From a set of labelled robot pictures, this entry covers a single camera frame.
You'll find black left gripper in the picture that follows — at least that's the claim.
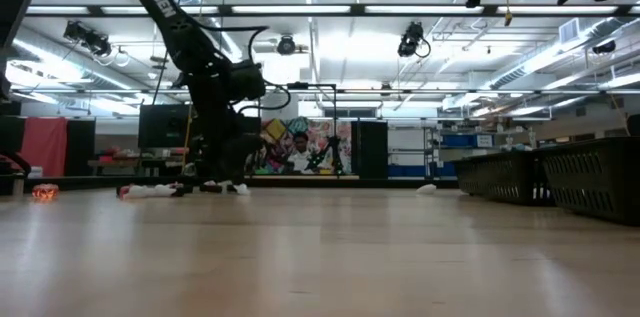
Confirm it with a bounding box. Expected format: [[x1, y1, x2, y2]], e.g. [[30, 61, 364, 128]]
[[191, 71, 265, 188]]

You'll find orange pumpkin decoration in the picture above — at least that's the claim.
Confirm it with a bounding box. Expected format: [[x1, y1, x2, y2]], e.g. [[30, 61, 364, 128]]
[[31, 183, 60, 202]]

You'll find white led light bar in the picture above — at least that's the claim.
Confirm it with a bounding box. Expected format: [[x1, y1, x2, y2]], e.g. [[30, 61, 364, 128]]
[[24, 5, 92, 15], [497, 5, 620, 14], [99, 5, 220, 15], [231, 5, 353, 14], [364, 5, 485, 14]]

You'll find black monitor screen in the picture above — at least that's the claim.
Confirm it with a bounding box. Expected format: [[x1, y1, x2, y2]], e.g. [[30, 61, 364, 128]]
[[138, 103, 196, 149]]

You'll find person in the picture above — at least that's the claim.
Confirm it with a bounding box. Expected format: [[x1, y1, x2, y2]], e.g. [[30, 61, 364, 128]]
[[287, 131, 317, 174]]

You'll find white box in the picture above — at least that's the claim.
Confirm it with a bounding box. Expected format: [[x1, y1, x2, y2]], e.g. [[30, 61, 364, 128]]
[[261, 91, 300, 121]]

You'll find dark background desk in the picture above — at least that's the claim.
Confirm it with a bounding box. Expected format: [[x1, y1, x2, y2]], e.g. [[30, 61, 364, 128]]
[[87, 154, 186, 178]]

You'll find colourful patterned board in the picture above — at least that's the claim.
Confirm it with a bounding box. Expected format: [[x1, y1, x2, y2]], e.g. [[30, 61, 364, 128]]
[[259, 116, 353, 176]]

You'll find black partition panel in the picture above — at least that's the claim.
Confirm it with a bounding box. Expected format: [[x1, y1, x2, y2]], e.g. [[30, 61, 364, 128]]
[[0, 115, 24, 154], [351, 120, 390, 180], [66, 118, 97, 177]]

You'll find rack with blue bins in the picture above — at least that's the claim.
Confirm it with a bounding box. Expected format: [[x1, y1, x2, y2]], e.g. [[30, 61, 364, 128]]
[[439, 131, 497, 150]]

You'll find white board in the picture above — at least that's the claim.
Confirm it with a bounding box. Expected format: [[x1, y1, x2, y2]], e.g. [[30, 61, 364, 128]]
[[387, 126, 427, 166]]

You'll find red cloth panel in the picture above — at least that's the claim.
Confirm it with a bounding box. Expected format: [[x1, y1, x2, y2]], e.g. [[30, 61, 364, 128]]
[[21, 116, 69, 178]]

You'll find black and red curved object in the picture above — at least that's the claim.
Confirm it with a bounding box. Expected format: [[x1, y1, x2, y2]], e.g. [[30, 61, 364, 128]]
[[0, 151, 32, 181]]

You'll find black slotted plastic basket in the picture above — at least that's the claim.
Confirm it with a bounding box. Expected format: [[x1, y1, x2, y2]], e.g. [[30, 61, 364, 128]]
[[451, 149, 546, 207], [542, 136, 640, 227]]

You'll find black ceiling-mounted camera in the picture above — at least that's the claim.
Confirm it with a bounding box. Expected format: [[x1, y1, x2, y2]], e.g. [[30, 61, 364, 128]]
[[276, 35, 297, 56], [592, 39, 617, 56], [397, 20, 432, 60], [62, 20, 114, 58]]

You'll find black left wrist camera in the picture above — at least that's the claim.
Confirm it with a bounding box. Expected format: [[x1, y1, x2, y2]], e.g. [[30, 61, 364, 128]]
[[228, 59, 267, 103]]

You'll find black background rig frame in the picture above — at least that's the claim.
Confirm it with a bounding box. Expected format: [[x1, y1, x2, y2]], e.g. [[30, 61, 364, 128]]
[[287, 81, 338, 176]]

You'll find black aluminium rig frame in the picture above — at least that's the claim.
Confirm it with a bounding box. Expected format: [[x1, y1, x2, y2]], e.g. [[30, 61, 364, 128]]
[[0, 2, 640, 191]]

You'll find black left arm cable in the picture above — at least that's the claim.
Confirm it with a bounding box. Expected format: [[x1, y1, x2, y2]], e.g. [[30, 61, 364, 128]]
[[197, 24, 293, 112]]

